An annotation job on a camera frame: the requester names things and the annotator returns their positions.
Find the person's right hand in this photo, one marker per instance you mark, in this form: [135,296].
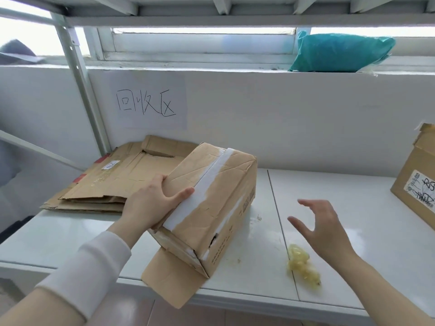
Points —
[328,234]

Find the person's left hand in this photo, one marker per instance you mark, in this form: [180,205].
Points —
[146,207]

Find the person's left thumb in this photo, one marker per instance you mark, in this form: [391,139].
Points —
[180,198]

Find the person's right thumb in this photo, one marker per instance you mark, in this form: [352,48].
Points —
[299,224]

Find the cardboard box with white tape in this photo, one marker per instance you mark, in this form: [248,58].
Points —
[221,200]

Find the person's left forearm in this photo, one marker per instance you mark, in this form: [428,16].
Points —
[81,274]

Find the person's right forearm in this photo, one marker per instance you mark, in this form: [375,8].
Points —
[384,288]

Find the crumpled yellow tape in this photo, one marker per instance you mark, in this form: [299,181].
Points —
[302,268]

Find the flattened cardboard box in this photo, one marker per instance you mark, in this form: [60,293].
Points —
[129,173]

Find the flattened cardboard sheet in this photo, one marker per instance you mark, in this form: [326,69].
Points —
[85,206]

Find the white paper sign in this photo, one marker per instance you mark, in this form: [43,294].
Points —
[149,101]

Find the cardboard box with scribbled label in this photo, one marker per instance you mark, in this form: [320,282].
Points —
[416,179]

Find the teal plastic bag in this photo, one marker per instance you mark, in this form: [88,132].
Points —
[340,52]

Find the grey cloth item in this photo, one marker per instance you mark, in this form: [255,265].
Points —
[17,52]

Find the white metal shelf frame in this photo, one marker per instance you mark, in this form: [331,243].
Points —
[81,81]

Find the white window frame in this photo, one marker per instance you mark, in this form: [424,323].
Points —
[204,44]

